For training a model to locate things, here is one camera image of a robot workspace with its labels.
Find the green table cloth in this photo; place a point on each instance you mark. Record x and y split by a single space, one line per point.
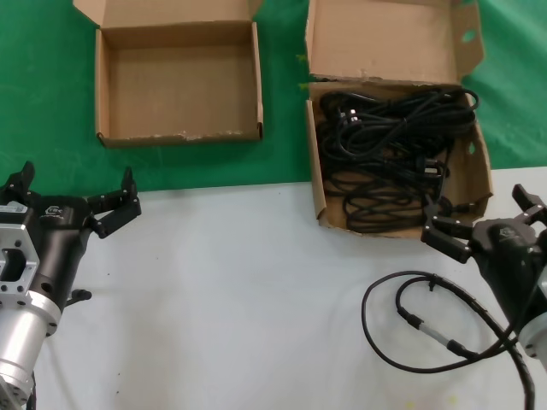
42 85

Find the larger brown cardboard box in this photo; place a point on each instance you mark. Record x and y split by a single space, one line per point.
384 38

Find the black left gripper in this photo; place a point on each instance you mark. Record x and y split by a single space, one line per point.
60 239

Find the smaller brown cardboard box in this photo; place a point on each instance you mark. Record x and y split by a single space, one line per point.
171 85

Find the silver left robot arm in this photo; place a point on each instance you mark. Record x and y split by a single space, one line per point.
21 341

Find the aluminium left wrist camera mount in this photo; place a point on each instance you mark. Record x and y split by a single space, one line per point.
21 232

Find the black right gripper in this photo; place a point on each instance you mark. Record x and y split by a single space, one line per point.
508 265

